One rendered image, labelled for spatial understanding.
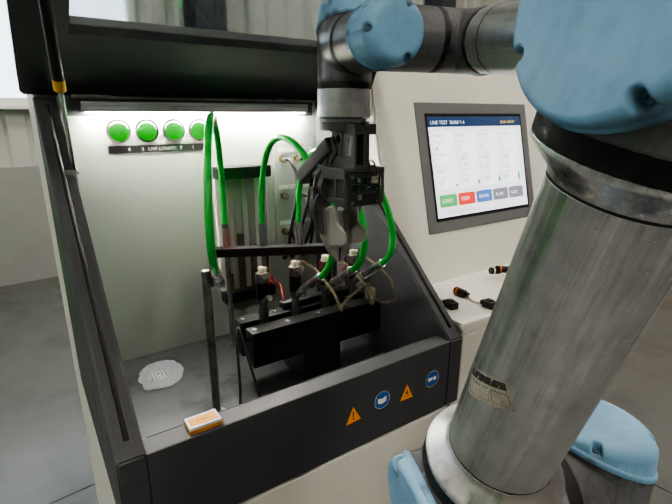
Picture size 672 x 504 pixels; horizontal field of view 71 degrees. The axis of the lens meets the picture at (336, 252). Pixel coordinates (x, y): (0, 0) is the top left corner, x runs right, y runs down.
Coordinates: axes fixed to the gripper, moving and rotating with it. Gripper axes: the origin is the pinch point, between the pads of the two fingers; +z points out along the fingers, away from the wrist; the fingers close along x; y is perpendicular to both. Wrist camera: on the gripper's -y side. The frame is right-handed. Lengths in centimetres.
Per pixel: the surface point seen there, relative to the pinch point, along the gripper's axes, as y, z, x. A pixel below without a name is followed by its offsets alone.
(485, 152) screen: -32, -10, 74
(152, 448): -3.1, 25.6, -30.0
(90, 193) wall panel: -56, -4, -27
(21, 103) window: -417, -30, -29
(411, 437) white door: -2, 45, 21
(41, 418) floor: -183, 121, -49
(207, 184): -15.6, -10.0, -14.6
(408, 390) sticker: -2.2, 33.3, 19.4
